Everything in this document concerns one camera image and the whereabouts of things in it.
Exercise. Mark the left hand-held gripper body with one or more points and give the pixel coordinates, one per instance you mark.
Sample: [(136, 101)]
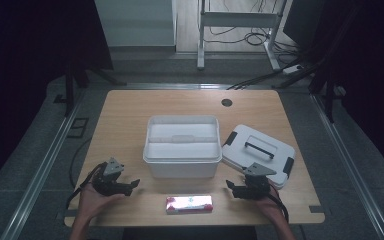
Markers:
[(108, 181)]

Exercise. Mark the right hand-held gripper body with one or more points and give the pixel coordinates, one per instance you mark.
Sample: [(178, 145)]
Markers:
[(256, 181)]

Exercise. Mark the pink and white packet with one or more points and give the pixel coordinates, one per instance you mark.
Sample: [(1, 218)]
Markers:
[(189, 204)]

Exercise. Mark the white plastic storage box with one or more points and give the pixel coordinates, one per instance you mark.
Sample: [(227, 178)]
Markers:
[(182, 146)]

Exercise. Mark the person's left hand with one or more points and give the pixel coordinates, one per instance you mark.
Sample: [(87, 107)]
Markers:
[(95, 201)]

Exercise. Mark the person's right hand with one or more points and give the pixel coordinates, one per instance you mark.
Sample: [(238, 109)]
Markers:
[(270, 205)]

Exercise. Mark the black floor outlet cover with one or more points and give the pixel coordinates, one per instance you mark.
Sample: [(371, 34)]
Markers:
[(78, 127)]

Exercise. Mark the black tripod stand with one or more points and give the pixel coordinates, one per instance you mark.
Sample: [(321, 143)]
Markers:
[(76, 80), (326, 86)]

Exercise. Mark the white power strip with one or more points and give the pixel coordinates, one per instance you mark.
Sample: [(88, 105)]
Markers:
[(292, 69)]

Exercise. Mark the dark curtain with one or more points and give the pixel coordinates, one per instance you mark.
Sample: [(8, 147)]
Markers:
[(36, 66), (370, 73)]

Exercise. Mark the white cabinet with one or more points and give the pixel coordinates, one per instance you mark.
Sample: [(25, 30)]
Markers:
[(136, 23)]

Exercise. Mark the metal floor rail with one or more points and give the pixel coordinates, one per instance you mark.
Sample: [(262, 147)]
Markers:
[(36, 180), (353, 170)]

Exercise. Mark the white metal stand frame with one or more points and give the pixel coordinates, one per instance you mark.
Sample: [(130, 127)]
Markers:
[(236, 20)]

